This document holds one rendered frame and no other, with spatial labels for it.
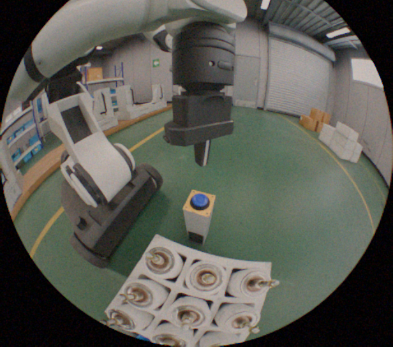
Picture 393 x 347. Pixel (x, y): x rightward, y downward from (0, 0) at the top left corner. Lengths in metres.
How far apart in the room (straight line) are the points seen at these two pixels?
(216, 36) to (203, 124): 0.11
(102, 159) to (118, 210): 0.27
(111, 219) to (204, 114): 0.50
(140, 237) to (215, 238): 0.36
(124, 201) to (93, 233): 0.20
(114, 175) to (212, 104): 0.28
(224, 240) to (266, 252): 0.22
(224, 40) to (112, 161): 0.33
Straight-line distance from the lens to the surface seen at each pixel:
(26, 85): 0.16
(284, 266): 0.70
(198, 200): 0.30
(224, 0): 0.16
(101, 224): 0.54
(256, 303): 0.45
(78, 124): 0.43
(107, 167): 0.32
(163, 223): 0.65
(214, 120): 0.17
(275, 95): 5.11
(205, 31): 0.15
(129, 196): 0.56
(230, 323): 0.36
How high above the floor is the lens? 0.58
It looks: 30 degrees down
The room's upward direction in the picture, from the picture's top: straight up
